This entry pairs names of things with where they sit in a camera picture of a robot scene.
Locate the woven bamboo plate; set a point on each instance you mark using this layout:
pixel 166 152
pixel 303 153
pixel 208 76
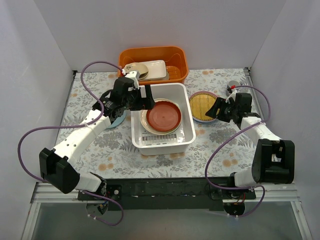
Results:
pixel 200 104

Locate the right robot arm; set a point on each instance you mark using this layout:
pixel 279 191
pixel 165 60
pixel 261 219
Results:
pixel 274 158

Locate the red brown plate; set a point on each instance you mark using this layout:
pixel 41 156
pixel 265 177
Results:
pixel 164 117

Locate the grey ceramic cup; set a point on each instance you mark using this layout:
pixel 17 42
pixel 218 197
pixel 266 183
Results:
pixel 230 84

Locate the cream round floral dish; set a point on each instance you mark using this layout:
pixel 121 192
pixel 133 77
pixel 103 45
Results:
pixel 141 68

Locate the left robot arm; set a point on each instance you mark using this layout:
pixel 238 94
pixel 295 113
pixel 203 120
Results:
pixel 57 165

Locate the cream plate with sprig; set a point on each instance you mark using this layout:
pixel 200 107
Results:
pixel 144 123

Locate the light blue plate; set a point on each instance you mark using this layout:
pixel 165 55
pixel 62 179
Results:
pixel 118 121

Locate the aluminium rail frame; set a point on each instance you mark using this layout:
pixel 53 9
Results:
pixel 45 193

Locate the cream rectangular tray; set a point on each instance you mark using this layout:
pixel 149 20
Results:
pixel 156 70

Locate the white plastic bin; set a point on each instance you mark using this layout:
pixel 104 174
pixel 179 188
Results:
pixel 149 143

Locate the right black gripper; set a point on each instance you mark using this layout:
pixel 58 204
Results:
pixel 220 111

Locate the blue plate under cream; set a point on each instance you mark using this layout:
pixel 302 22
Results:
pixel 204 121

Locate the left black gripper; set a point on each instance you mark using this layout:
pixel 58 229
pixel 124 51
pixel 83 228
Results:
pixel 146 97

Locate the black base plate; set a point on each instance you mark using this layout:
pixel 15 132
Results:
pixel 165 194

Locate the orange plastic bin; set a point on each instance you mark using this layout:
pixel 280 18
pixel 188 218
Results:
pixel 174 57

